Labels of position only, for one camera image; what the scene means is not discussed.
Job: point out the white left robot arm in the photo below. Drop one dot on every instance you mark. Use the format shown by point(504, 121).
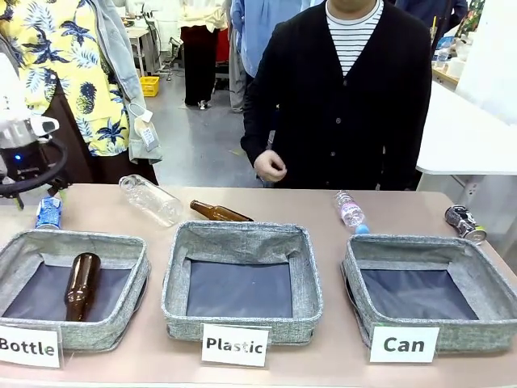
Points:
point(12, 101)

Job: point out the white side table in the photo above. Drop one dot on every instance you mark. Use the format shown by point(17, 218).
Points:
point(456, 133)

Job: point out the person in black cardigan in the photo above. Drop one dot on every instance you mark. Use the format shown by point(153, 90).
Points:
point(363, 101)

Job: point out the white tag on jacket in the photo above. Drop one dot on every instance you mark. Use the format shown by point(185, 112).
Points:
point(147, 133)

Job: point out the brown glass bottle wide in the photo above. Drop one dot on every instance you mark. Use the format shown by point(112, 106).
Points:
point(82, 283)

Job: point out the white card reading Can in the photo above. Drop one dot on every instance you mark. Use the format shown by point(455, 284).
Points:
point(404, 344)

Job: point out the small clear bottle blue cap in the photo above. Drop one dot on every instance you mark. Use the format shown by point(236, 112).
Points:
point(350, 212)

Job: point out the black office chair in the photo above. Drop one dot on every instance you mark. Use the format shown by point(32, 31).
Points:
point(171, 56)

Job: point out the crushed black silver can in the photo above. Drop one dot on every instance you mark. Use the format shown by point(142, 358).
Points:
point(464, 224)

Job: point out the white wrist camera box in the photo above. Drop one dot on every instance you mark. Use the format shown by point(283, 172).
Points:
point(42, 126)

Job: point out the large clear plastic bottle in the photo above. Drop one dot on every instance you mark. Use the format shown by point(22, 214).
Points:
point(151, 200)

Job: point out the person in black skirt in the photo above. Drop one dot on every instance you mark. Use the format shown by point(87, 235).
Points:
point(202, 52)

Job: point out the grey denim jacket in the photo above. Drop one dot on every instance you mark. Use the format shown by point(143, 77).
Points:
point(121, 60)

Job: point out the crushed blue white can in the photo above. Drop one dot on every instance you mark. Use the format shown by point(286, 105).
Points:
point(49, 214)

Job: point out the white card reading Bottle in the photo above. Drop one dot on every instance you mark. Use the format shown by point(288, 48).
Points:
point(28, 347)

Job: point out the person in yellow floral shirt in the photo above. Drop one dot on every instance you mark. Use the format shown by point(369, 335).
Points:
point(60, 60)

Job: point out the background water bottle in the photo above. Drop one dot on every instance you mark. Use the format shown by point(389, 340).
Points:
point(443, 56)

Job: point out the white card reading Plastic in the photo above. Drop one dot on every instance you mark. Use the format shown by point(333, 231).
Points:
point(235, 345)

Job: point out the grey fabric basket plastic label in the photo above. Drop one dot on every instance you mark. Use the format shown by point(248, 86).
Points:
point(242, 242)

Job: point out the white partition board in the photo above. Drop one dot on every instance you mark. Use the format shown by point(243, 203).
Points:
point(490, 60)

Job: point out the grey fabric basket can label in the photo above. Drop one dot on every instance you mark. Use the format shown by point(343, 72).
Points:
point(476, 258)

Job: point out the grey fabric basket bottle label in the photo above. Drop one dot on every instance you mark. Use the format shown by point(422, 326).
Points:
point(121, 250)

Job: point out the yellow plastic crate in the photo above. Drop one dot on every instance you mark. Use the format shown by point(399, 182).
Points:
point(150, 86)

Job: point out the background grey desk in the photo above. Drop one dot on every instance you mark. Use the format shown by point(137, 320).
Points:
point(139, 44)

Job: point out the brown glass bottle slim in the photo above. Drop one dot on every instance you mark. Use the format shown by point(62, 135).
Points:
point(220, 212)

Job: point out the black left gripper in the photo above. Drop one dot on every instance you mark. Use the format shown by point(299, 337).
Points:
point(20, 161)

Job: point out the person in blue shirt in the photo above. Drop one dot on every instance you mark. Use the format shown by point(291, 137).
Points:
point(258, 36)

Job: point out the person's right hand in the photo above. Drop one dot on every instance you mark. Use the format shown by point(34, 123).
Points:
point(268, 165)

